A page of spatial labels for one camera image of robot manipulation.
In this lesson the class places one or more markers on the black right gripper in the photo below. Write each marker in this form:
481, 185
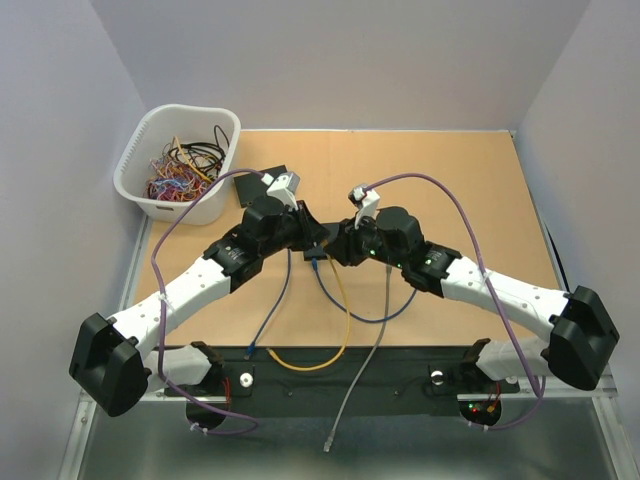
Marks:
344, 249

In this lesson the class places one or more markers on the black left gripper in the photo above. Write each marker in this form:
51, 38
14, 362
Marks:
311, 231

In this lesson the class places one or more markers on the black network switch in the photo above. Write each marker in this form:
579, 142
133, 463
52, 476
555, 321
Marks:
249, 186
317, 252

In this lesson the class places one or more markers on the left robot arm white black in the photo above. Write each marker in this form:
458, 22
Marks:
107, 360

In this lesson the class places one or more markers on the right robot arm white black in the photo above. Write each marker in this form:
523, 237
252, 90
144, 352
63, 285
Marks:
573, 334

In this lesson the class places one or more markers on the white plastic basket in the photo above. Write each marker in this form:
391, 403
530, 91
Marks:
154, 131

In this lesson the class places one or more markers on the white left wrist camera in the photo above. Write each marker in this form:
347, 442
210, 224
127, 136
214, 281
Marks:
282, 187

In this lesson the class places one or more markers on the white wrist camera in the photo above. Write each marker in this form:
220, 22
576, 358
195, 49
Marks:
282, 187
366, 201

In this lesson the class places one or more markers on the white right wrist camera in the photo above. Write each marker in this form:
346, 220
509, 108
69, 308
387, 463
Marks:
366, 201

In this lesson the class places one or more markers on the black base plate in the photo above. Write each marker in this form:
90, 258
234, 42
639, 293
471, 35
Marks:
418, 380

